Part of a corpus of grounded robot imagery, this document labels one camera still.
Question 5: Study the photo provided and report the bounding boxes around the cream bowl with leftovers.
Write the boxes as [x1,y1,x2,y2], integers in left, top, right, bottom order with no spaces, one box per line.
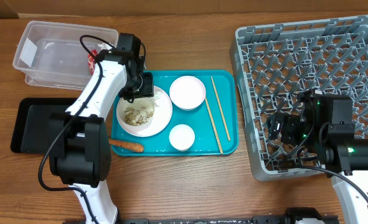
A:
[116,98,155,126]

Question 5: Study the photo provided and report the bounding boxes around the pink white bowl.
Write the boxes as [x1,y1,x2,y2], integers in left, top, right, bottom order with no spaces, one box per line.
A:
[169,76,206,111]

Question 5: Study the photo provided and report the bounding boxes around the red foil snack wrapper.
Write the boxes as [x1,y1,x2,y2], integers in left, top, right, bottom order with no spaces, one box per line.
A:
[88,49,98,75]

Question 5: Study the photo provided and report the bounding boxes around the small white cup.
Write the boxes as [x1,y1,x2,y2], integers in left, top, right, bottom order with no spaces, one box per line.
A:
[169,124,196,152]

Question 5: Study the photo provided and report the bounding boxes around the white napkin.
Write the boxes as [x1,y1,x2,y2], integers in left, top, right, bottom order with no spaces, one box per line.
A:
[153,91,163,106]

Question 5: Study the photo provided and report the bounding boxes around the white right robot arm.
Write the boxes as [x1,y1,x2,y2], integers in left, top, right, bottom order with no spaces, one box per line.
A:
[267,91,368,223]

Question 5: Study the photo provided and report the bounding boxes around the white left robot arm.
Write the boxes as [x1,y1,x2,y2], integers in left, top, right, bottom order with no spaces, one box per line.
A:
[38,33,154,223]

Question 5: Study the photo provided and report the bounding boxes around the grey dishwasher rack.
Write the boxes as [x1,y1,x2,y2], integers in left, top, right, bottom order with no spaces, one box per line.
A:
[230,15,368,181]

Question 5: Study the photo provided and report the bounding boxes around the clear plastic waste bin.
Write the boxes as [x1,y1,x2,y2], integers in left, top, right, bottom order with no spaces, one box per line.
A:
[12,21,118,90]

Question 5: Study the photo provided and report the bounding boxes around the black food waste tray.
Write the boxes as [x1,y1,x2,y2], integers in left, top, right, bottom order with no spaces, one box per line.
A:
[10,98,75,154]

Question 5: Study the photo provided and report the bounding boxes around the rice and meat leftovers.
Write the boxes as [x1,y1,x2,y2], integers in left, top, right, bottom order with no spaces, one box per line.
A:
[124,106,154,126]

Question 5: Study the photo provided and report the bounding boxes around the pink round plate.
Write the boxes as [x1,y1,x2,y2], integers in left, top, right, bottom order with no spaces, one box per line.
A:
[115,86,172,138]

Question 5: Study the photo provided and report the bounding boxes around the teal serving tray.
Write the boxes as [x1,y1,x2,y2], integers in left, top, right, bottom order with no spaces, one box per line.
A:
[111,70,239,157]

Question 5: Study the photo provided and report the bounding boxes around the orange carrot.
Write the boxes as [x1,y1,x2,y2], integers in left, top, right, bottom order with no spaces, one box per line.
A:
[109,139,144,153]

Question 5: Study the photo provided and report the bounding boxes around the left wooden chopstick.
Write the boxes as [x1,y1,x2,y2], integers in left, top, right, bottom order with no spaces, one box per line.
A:
[205,97,224,154]

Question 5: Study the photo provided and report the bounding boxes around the wooden chopstick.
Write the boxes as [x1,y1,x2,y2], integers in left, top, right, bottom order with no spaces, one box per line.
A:
[210,76,231,141]
[205,97,224,154]

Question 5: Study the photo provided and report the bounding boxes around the right wooden chopstick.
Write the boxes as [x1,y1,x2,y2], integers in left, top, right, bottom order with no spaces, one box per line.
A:
[210,76,231,141]

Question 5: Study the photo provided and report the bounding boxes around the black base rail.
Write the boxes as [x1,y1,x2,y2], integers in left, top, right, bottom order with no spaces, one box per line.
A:
[118,214,340,224]

